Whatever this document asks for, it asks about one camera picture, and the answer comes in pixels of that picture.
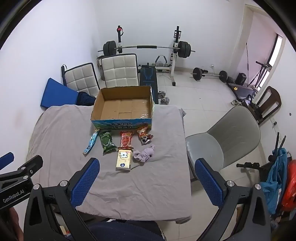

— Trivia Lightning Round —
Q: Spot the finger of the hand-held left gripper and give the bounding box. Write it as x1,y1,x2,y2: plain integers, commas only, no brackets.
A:
0,152,15,171
0,155,44,179

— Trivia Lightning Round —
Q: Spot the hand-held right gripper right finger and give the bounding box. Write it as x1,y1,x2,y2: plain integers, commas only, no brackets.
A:
195,158,272,241

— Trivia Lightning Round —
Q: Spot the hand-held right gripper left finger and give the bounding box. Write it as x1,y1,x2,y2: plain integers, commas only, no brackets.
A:
23,158,100,241

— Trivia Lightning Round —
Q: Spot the blue snack packet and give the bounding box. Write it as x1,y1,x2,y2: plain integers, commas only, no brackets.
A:
83,130,100,155

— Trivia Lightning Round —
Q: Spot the cream tissue pack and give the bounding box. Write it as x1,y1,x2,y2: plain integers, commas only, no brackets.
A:
116,149,133,172

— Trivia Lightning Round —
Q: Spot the green snack packet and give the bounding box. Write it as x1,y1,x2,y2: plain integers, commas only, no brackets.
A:
99,130,117,155

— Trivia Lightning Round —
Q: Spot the red snack packet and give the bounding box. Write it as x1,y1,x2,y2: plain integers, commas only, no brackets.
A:
117,131,134,151

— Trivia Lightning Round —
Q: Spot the orange panda snack packet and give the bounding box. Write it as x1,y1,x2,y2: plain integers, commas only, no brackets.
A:
136,125,154,146

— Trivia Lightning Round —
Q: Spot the cardboard box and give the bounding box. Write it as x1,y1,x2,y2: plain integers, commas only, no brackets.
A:
90,86,154,133

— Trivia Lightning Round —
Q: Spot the grey table cloth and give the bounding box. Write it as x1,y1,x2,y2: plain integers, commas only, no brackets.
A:
26,104,192,224

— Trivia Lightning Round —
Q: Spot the grey shell chair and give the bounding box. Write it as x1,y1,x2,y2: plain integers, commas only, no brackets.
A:
185,105,261,181

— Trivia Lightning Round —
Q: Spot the person's dark clothing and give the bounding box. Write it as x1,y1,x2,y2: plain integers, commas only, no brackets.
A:
87,220,167,241

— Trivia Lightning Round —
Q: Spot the blue cloth bag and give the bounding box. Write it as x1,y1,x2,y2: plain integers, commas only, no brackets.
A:
260,148,288,215

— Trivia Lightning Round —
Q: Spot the blue foam mat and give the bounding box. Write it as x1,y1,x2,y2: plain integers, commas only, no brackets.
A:
40,78,80,109

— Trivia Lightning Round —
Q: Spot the dark blue jacket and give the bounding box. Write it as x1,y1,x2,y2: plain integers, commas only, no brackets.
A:
75,91,96,106

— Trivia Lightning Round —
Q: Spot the white padded chair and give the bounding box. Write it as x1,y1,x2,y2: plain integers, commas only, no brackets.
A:
62,62,101,98
100,54,139,88

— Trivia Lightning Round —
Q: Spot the black treadmill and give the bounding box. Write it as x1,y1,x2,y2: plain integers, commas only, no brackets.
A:
227,82,258,102

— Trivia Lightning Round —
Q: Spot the brown wooden chair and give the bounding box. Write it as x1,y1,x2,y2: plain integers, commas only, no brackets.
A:
248,86,282,126

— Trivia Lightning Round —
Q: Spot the short barbell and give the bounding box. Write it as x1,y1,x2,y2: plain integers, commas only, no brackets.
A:
191,67,228,82

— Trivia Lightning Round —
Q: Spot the black speaker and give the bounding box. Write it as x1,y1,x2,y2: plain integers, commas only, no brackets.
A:
235,73,247,85

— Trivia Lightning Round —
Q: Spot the black weight bench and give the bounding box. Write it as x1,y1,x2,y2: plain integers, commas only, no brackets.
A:
139,66,160,103

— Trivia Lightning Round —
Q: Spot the white bench press rack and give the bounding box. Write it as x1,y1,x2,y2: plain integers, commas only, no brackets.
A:
116,25,182,87

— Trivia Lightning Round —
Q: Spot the black tripod stand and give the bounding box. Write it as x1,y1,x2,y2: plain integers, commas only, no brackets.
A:
255,61,272,87

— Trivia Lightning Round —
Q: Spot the long barbell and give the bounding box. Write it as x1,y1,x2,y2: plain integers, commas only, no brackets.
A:
97,40,196,58

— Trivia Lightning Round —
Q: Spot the black handlebar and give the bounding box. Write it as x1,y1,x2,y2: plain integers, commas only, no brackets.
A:
236,162,260,169

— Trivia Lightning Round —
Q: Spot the grey exercise handle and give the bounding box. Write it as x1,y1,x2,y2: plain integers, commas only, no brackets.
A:
154,55,168,68

